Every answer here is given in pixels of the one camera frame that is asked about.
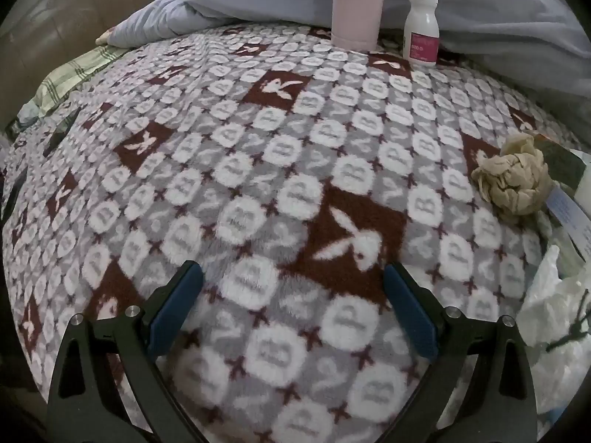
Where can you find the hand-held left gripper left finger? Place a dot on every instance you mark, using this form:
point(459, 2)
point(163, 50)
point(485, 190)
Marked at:
point(178, 304)

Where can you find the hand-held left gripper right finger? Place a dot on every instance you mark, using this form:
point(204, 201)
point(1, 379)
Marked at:
point(413, 314)

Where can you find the white medicine box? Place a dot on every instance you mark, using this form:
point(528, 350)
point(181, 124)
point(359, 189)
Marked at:
point(570, 214)

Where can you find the dark green snack packet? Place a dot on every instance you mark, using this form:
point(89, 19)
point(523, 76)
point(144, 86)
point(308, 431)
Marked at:
point(561, 164)

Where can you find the white crumpled plastic bag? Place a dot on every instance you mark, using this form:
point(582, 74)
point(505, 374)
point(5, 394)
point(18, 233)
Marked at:
point(549, 304)

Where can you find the beige crumpled paper ball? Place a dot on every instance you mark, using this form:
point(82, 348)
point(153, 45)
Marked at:
point(512, 175)

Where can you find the printed fleece blanket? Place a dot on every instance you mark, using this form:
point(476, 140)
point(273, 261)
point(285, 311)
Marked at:
point(277, 147)

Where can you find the green plaid sheet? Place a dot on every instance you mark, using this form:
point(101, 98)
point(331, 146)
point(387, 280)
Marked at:
point(69, 78)

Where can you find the white pill bottle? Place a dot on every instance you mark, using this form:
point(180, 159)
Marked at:
point(420, 23)

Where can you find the pink insulated bottle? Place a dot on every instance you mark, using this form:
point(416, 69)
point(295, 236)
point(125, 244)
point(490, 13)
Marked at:
point(358, 9)

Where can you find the light blue duvet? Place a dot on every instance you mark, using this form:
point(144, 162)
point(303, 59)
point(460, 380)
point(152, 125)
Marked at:
point(485, 9)

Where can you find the brown wooden headboard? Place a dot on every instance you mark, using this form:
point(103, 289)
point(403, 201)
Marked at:
point(69, 9)

